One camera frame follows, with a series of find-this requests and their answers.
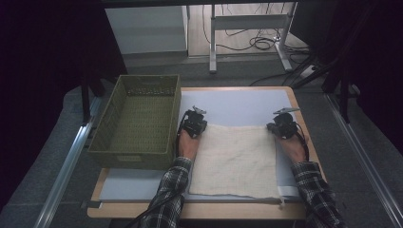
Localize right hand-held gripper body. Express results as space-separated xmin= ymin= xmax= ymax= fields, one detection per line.
xmin=270 ymin=107 xmax=300 ymax=140

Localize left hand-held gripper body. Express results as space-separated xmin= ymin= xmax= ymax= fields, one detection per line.
xmin=182 ymin=105 xmax=209 ymax=139

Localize cream cloth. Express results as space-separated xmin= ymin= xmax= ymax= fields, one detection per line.
xmin=188 ymin=123 xmax=300 ymax=206

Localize green woven basket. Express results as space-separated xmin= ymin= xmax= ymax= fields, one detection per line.
xmin=86 ymin=74 xmax=182 ymax=171

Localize person's left hand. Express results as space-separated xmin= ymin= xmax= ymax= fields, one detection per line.
xmin=175 ymin=130 xmax=201 ymax=162

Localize person's right hand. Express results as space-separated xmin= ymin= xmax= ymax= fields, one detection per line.
xmin=275 ymin=133 xmax=308 ymax=165

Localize white foam board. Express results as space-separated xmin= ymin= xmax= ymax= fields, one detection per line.
xmin=99 ymin=88 xmax=317 ymax=203

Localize white power strip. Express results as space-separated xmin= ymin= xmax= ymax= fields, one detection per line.
xmin=298 ymin=65 xmax=317 ymax=79

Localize black stand leg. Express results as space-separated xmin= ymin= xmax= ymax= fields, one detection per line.
xmin=322 ymin=63 xmax=354 ymax=124
xmin=79 ymin=75 xmax=106 ymax=125

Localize white cabinet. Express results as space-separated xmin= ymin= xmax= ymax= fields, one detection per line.
xmin=104 ymin=5 xmax=190 ymax=57

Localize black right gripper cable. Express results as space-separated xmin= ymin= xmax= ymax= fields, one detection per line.
xmin=296 ymin=123 xmax=311 ymax=162

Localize tangled black floor cables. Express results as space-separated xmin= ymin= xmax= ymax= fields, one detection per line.
xmin=202 ymin=3 xmax=311 ymax=65

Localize aluminium rail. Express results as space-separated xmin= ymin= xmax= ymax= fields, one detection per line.
xmin=32 ymin=96 xmax=103 ymax=228
xmin=324 ymin=93 xmax=403 ymax=228

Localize white desk frame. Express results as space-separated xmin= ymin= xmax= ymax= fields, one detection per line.
xmin=208 ymin=2 xmax=294 ymax=74

